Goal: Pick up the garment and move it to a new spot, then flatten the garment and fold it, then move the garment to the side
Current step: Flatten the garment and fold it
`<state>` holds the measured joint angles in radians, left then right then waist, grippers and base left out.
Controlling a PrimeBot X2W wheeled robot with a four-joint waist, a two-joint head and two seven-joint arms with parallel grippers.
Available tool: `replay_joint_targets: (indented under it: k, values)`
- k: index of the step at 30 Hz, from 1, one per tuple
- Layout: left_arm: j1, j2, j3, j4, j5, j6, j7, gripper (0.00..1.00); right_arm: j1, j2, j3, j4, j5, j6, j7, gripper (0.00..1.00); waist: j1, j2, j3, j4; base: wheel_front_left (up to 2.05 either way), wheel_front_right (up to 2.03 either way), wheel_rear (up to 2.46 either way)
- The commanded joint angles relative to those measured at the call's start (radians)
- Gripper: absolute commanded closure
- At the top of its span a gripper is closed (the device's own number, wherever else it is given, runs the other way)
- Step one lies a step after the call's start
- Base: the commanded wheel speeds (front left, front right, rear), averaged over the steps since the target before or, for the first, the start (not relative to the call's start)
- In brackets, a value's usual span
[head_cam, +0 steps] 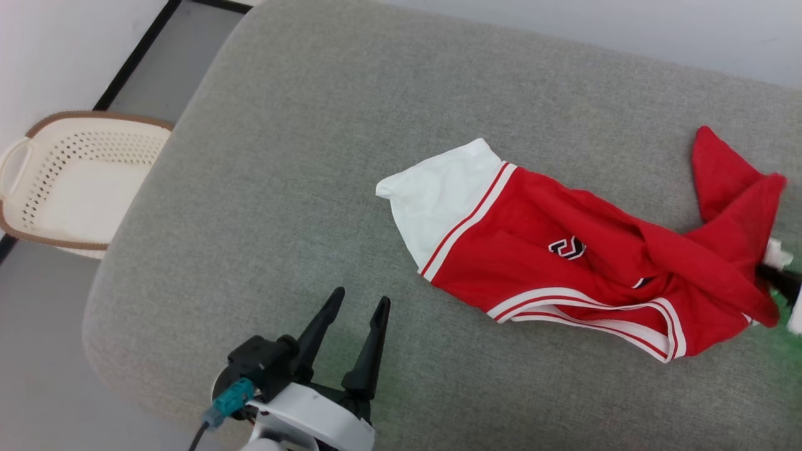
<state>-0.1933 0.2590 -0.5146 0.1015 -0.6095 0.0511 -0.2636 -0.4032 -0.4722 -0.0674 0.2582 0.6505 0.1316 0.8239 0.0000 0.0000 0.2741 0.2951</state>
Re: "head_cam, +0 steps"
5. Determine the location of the red white basketball jersey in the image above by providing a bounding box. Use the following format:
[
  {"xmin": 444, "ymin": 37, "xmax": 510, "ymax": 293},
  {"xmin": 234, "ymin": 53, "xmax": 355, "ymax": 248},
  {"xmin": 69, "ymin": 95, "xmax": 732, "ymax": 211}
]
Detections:
[{"xmin": 376, "ymin": 125, "xmax": 789, "ymax": 364}]

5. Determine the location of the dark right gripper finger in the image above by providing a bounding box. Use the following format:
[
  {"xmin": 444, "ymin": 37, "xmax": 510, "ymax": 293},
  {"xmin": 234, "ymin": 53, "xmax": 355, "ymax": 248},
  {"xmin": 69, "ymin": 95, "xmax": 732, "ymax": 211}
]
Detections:
[{"xmin": 757, "ymin": 264, "xmax": 802, "ymax": 299}]

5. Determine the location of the teal cable connector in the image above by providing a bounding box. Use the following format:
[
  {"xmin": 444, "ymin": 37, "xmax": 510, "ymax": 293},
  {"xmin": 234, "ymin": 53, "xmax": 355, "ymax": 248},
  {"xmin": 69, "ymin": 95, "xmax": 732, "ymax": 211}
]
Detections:
[{"xmin": 202, "ymin": 378, "xmax": 256, "ymax": 430}]

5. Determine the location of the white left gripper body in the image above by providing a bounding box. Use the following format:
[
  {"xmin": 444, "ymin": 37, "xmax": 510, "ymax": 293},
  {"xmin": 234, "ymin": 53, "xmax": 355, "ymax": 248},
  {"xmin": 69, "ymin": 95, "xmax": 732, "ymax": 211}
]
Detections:
[{"xmin": 241, "ymin": 382, "xmax": 377, "ymax": 451}]

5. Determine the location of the black baseboard strip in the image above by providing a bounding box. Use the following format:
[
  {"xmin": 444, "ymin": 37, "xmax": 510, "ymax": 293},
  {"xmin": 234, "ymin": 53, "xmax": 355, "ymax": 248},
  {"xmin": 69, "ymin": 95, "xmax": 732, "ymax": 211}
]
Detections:
[{"xmin": 0, "ymin": 0, "xmax": 253, "ymax": 264}]

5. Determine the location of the grey fabric sofa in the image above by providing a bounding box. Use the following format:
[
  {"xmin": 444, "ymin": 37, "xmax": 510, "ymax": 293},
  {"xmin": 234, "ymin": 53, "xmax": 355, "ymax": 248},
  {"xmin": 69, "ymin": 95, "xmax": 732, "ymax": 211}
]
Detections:
[{"xmin": 81, "ymin": 0, "xmax": 802, "ymax": 451}]

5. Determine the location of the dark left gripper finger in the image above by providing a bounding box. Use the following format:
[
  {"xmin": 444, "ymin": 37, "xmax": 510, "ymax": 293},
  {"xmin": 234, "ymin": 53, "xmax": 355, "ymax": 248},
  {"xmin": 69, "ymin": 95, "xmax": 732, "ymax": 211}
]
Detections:
[
  {"xmin": 293, "ymin": 287, "xmax": 346, "ymax": 384},
  {"xmin": 341, "ymin": 296, "xmax": 391, "ymax": 402}
]

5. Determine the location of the cream plastic laundry basket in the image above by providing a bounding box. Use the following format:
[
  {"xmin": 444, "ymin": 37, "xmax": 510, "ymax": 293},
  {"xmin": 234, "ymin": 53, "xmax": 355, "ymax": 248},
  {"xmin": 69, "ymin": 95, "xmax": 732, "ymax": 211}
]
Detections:
[{"xmin": 0, "ymin": 111, "xmax": 174, "ymax": 260}]

